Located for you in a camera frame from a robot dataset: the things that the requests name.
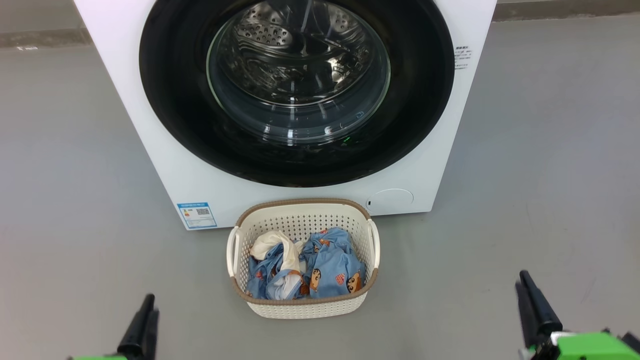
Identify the blue energy label sticker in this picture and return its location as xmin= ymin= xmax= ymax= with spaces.
xmin=176 ymin=202 xmax=218 ymax=230

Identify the white front-load washing machine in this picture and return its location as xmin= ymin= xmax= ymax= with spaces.
xmin=74 ymin=0 xmax=497 ymax=232

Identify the black round glass washer door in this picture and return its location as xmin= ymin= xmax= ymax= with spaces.
xmin=139 ymin=0 xmax=456 ymax=188

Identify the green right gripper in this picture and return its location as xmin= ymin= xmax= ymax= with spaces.
xmin=515 ymin=270 xmax=640 ymax=360

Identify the round white filter cover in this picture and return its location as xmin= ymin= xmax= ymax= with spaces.
xmin=366 ymin=188 xmax=415 ymax=212

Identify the blue cartoon print garment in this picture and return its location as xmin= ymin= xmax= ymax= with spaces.
xmin=299 ymin=227 xmax=367 ymax=300

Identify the cream perforated laundry basket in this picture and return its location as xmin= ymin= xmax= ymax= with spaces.
xmin=226 ymin=198 xmax=381 ymax=320

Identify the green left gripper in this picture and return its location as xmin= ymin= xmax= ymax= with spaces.
xmin=67 ymin=294 xmax=160 ymax=360

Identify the blue and white garment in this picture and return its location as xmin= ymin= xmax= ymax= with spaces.
xmin=246 ymin=230 xmax=307 ymax=301

